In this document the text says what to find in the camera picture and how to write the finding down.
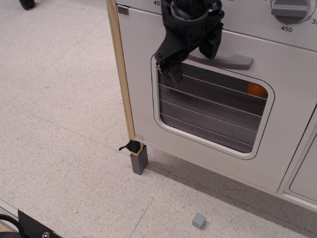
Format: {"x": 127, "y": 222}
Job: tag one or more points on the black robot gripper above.
{"x": 189, "y": 25}

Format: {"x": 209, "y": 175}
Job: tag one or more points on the grey oven door handle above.
{"x": 226, "y": 61}

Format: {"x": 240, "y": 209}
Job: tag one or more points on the white toy oven door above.
{"x": 223, "y": 104}

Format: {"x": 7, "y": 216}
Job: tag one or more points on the orange toy carrot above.
{"x": 256, "y": 90}

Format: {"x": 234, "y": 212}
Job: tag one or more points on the white toy kitchen cabinet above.
{"x": 292, "y": 99}

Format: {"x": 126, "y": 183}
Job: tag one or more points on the black tape piece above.
{"x": 132, "y": 146}

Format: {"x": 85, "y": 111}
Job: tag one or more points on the grey temperature knob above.
{"x": 290, "y": 11}

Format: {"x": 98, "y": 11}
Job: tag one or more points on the grey plastic foot cap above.
{"x": 139, "y": 163}

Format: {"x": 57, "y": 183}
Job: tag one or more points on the small grey cube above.
{"x": 199, "y": 221}

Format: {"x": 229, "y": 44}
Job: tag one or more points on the white lower right door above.
{"x": 303, "y": 181}

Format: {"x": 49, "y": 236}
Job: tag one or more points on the black caster wheel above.
{"x": 27, "y": 4}

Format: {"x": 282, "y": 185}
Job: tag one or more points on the light wooden corner post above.
{"x": 118, "y": 50}

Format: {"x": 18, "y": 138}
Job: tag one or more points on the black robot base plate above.
{"x": 35, "y": 229}

